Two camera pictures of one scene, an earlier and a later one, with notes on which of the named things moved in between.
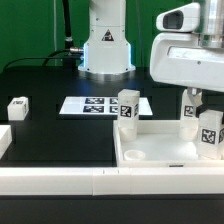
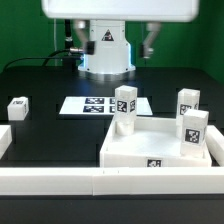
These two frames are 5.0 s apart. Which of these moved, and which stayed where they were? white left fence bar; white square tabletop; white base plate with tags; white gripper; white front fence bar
Moved: white square tabletop; white gripper
Stayed: white front fence bar; white left fence bar; white base plate with tags
